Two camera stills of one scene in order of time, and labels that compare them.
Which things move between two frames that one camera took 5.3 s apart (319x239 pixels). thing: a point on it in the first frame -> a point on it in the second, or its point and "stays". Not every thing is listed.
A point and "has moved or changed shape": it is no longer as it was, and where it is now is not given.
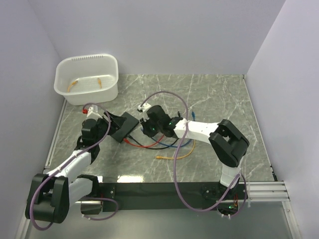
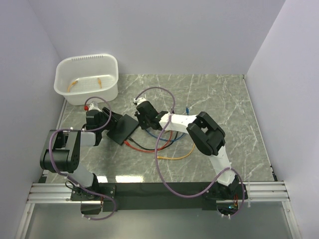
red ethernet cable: (126, 141) has moved or changed shape
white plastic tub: (87, 78) stays
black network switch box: (129, 124) stays
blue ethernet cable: (183, 145) has moved or changed shape
